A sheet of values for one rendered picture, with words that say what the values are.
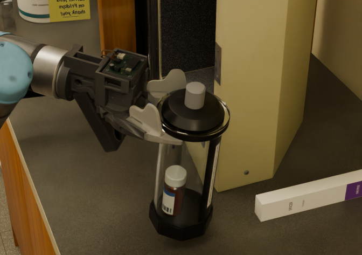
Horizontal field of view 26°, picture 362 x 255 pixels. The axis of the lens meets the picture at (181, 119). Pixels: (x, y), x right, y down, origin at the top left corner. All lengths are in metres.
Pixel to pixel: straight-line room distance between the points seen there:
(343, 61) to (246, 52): 0.55
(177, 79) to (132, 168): 0.33
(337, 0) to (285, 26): 0.50
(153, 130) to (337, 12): 0.75
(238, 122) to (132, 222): 0.25
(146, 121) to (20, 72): 0.20
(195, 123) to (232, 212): 0.31
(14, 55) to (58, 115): 0.59
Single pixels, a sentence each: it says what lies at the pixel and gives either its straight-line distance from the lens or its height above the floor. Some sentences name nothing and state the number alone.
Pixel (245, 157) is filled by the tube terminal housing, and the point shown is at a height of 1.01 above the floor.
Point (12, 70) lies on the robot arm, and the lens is 1.03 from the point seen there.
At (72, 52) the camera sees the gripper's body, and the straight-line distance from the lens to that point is 1.16.
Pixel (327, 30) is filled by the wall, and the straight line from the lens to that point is 1.81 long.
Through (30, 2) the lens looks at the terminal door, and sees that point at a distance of 1.48.
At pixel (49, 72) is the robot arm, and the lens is 1.17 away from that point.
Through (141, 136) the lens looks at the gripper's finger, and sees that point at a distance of 1.12.
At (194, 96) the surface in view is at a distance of 1.10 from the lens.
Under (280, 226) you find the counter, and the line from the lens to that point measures 1.35.
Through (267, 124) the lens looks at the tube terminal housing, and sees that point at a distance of 1.36.
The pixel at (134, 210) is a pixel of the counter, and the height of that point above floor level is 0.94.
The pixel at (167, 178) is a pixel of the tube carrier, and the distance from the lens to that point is 1.18.
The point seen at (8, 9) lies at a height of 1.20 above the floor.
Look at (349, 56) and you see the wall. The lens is 1.75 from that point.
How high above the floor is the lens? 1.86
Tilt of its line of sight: 35 degrees down
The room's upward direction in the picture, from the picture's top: straight up
